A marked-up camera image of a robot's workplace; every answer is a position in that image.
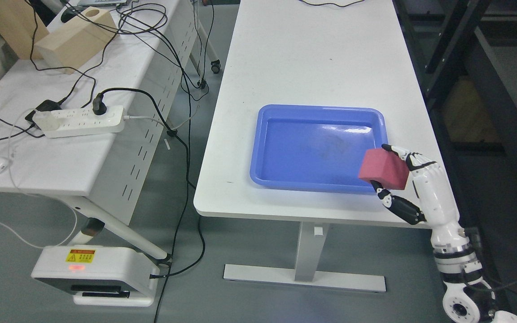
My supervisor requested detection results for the white folding table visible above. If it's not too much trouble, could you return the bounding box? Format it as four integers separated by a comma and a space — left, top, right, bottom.
0, 0, 196, 262

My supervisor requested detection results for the wooden block with hole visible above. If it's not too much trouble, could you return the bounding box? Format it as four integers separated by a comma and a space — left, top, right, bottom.
35, 7, 116, 74

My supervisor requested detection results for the white desk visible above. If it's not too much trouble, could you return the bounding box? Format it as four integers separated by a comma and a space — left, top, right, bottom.
193, 0, 442, 292

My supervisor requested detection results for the black power cable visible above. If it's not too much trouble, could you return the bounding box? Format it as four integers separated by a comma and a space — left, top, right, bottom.
92, 87, 206, 323

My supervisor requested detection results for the pink foam block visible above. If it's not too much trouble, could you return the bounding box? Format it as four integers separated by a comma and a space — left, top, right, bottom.
358, 148, 410, 190

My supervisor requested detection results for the black metal shelf left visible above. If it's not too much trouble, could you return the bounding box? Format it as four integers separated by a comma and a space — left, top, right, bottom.
394, 0, 517, 276

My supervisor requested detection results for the blue plastic tray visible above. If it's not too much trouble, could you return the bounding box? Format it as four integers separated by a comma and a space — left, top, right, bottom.
250, 104, 388, 194

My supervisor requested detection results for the white power strip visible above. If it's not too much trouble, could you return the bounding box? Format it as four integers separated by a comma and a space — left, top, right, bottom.
32, 105, 125, 138

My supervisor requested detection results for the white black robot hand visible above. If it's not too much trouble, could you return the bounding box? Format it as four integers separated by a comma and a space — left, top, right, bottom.
371, 144, 469, 253

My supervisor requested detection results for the white base unit warning label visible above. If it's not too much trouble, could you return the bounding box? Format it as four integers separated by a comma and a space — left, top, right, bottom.
31, 245, 160, 307

